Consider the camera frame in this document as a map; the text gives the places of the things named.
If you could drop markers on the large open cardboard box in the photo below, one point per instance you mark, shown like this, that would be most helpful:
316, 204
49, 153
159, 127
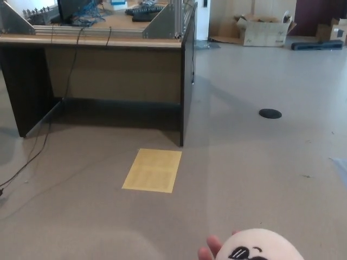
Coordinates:
265, 33

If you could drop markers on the white plush dumpling toy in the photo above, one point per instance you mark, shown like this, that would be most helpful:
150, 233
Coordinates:
268, 239

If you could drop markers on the black monitor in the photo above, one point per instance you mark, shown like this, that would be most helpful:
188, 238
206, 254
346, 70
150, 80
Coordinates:
67, 9

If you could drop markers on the yellow paper sheet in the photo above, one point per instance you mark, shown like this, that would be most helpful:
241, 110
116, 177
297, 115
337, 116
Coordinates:
153, 170

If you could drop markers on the black round floor cover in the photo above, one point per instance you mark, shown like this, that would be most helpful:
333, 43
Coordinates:
270, 113

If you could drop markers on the small cardboard box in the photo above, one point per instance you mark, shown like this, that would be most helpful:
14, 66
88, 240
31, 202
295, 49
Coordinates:
329, 31

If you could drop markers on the white and blue box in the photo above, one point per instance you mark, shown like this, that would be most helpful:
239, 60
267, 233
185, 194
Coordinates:
118, 4

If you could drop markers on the black computer keyboard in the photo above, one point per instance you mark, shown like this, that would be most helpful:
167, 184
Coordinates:
143, 10

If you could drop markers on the flat black desk device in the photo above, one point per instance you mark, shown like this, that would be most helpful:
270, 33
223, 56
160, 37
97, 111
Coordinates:
142, 17

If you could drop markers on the person's bare hand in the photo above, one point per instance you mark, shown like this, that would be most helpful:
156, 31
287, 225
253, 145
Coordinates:
210, 247

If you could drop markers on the clear plastic bag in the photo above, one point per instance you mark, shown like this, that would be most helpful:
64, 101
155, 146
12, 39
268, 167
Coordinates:
206, 45

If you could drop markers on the wooden desk with dark sides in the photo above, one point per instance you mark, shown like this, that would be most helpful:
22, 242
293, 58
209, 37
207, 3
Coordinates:
108, 73

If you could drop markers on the black wall fixture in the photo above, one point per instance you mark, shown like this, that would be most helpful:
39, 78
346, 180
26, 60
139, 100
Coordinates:
206, 2

